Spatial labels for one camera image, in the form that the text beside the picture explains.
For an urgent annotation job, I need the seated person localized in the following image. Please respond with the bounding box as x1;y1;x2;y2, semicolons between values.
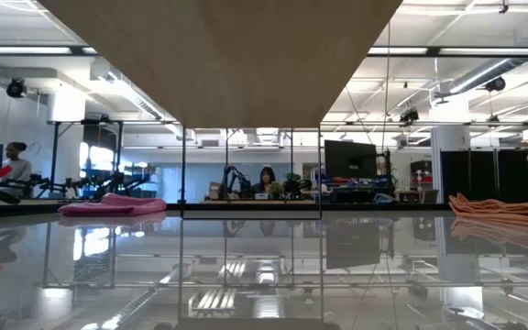
253;166;278;194

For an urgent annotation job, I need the dark leafy potted plant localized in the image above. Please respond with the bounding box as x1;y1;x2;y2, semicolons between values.
284;172;314;200

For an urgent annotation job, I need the black computer monitor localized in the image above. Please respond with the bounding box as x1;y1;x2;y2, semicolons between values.
324;139;380;181

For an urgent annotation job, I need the pink folded cloth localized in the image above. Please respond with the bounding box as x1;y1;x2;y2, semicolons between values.
58;192;168;218

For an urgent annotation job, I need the black room partition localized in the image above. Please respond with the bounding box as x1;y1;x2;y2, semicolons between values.
440;148;528;204

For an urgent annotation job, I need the orange folded cloth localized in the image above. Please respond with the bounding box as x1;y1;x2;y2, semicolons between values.
447;192;528;229

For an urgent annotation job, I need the wooden shelf with wire legs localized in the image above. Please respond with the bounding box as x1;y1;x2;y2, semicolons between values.
37;0;403;222

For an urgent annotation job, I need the hanging thin cable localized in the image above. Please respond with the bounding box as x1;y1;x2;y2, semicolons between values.
381;21;392;155

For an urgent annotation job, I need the ceiling mounted black camera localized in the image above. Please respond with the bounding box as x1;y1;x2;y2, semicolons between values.
400;107;421;125

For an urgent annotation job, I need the black metal frame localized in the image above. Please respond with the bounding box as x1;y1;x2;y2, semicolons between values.
46;118;126;201

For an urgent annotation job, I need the black ceiling cable reel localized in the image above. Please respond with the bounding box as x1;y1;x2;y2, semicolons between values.
5;77;28;100
484;75;507;94

